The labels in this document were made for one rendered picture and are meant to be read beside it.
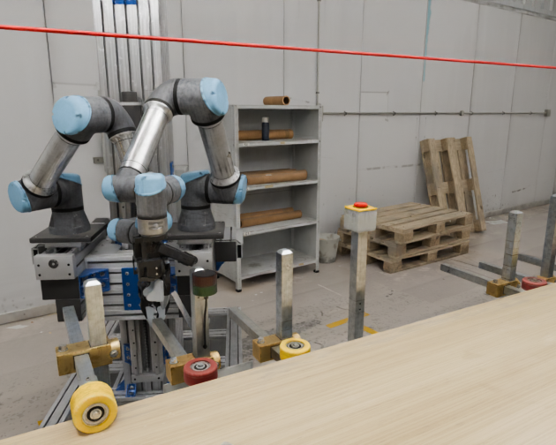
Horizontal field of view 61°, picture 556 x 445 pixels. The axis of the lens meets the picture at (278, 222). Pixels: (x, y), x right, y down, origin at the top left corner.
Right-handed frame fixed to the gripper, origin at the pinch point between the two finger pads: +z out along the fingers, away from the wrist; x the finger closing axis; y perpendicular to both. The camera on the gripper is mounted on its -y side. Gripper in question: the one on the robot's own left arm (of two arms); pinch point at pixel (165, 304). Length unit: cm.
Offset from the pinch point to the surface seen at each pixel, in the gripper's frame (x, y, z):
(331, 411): 50, -20, 9
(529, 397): 67, -60, 9
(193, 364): 19.7, -0.9, 8.3
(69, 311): -14.1, 23.0, 2.7
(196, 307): 12.4, -4.6, -2.7
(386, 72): -295, -332, -93
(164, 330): -10.2, -1.8, 12.7
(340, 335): -120, -149, 99
